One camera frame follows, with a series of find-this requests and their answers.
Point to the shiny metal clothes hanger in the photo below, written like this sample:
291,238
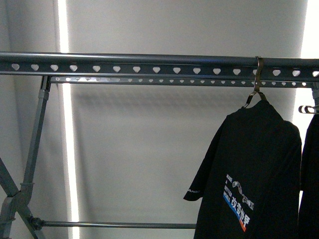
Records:
257,83

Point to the black printed t-shirt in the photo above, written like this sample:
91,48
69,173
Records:
249,180

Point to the grey metal drying rack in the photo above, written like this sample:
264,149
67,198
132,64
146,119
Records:
131,69

